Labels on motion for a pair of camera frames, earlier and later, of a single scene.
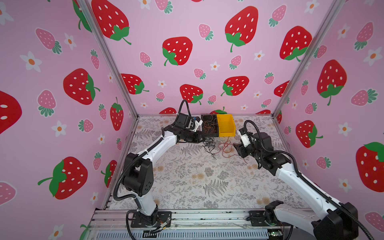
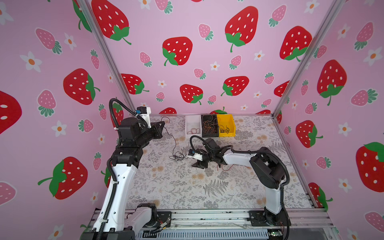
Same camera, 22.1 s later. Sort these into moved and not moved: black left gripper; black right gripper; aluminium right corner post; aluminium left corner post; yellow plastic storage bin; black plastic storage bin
Moved: black left gripper; black right gripper
Not moved: yellow plastic storage bin; aluminium left corner post; aluminium right corner post; black plastic storage bin
